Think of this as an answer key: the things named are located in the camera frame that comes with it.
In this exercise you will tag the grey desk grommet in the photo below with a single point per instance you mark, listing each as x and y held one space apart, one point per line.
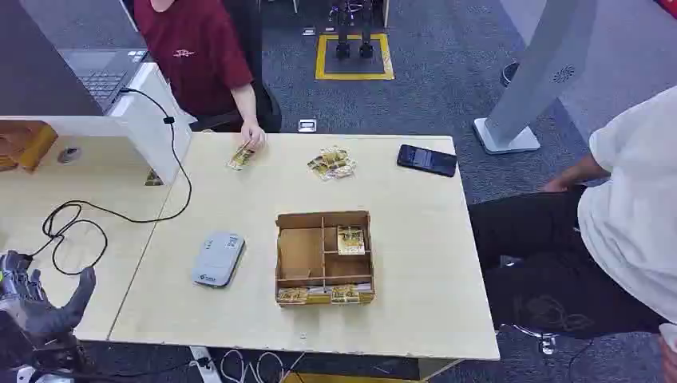
69 155

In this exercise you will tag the black round floor object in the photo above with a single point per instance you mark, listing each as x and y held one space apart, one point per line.
509 74

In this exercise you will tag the grey card reader device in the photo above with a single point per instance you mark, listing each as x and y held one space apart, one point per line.
218 260

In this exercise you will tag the pile of gold cards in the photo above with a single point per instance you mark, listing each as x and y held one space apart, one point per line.
331 163

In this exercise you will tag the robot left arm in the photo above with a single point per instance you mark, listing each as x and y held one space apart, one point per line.
50 362

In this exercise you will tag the person's hand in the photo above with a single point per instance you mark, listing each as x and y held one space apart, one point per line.
253 135

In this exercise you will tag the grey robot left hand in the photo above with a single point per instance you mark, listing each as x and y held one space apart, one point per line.
37 314

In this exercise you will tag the silver floor socket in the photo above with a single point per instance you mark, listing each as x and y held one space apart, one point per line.
307 125
309 31

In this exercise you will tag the yellow floor tape square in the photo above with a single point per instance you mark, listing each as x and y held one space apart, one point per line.
319 58

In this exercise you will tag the small gold card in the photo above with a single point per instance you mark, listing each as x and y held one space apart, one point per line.
154 178

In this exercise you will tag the wooden card box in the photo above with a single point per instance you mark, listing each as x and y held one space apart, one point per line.
301 253

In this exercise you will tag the gold card standing upright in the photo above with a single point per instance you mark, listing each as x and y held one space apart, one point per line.
345 294
292 296

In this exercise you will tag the black robot legs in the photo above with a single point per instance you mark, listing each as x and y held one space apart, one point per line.
353 31

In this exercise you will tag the person in white top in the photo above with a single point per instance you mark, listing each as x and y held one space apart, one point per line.
629 222

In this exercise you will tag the black smartphone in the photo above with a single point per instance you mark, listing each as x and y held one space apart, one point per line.
427 160

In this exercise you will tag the gold card lying flat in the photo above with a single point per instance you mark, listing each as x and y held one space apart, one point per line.
351 240

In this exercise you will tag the dark laptop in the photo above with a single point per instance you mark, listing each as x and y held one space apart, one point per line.
42 53

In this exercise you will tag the white kiosk stand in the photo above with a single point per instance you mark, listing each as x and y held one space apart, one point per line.
539 63

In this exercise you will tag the person in red top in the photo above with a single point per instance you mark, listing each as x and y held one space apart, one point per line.
198 58

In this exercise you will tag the brown wooden box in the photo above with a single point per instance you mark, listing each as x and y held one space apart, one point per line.
24 144

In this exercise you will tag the silver chair base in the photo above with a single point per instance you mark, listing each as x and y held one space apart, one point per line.
545 341

